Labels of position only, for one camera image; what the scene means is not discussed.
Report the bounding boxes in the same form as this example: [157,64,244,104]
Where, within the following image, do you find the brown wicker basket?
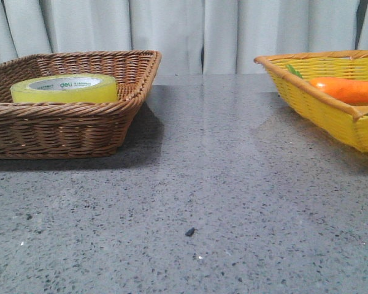
[0,50,161,159]

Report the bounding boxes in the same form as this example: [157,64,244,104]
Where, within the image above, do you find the orange toy carrot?
[304,77,368,105]

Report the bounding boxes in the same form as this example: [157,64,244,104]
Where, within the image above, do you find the small black debris piece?
[185,227,196,237]

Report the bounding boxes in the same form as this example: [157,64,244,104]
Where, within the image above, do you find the yellow tape roll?
[10,73,118,104]

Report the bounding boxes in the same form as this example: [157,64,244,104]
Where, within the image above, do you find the white curtain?
[0,1,368,75]

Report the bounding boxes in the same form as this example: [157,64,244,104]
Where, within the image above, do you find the yellow woven basket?
[254,50,368,153]

